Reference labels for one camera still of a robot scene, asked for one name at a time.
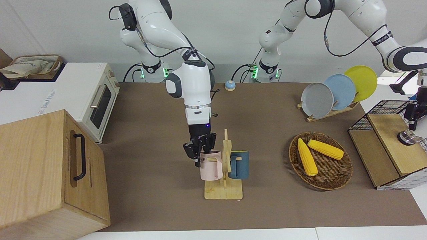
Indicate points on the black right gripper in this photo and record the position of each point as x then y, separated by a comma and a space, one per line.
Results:
200, 138

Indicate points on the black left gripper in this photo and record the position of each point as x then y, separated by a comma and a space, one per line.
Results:
417, 110

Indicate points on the tray with cloth bag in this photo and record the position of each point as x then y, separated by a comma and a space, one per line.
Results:
58, 65

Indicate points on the dark blue ceramic mug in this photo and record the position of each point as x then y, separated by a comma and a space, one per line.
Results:
241, 165

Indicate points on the white toaster oven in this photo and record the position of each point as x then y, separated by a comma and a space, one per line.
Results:
80, 83

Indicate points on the white cup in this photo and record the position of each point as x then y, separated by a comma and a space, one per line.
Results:
406, 137

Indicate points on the brown table mat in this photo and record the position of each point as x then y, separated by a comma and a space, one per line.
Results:
160, 200

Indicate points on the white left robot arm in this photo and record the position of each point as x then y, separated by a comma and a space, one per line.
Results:
360, 11

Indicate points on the wooden mug rack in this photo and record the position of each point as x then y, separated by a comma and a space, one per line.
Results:
223, 191

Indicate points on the black camera stand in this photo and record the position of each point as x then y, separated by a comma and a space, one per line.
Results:
400, 87

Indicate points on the yellow corn cob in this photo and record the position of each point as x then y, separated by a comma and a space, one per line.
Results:
307, 158
327, 150

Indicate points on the blue object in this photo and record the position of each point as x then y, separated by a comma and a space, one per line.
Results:
414, 97

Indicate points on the yellow plate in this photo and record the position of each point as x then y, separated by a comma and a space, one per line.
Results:
363, 80

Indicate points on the pink ceramic mug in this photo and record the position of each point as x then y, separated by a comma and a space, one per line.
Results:
210, 166

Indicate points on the brown cardboard piece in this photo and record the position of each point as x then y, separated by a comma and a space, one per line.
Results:
4, 57

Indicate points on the grey plate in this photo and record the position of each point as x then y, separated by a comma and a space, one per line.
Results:
317, 100

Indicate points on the wooden plate rack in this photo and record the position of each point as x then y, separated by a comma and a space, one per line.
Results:
333, 113

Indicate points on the round brown wicker basket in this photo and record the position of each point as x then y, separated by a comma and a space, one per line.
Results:
330, 176

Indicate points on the light wooden cabinet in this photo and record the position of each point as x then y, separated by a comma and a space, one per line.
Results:
33, 173

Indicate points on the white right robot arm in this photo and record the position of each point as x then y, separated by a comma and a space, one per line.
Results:
193, 83

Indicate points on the wooden stepped shelf board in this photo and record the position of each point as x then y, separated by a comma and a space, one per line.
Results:
383, 133

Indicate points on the beige cloth bag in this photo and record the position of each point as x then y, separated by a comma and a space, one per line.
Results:
26, 68

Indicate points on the light blue plate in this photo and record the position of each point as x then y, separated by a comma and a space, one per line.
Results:
343, 88

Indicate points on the blue dome bell wooden base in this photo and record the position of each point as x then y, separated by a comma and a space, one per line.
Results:
230, 86

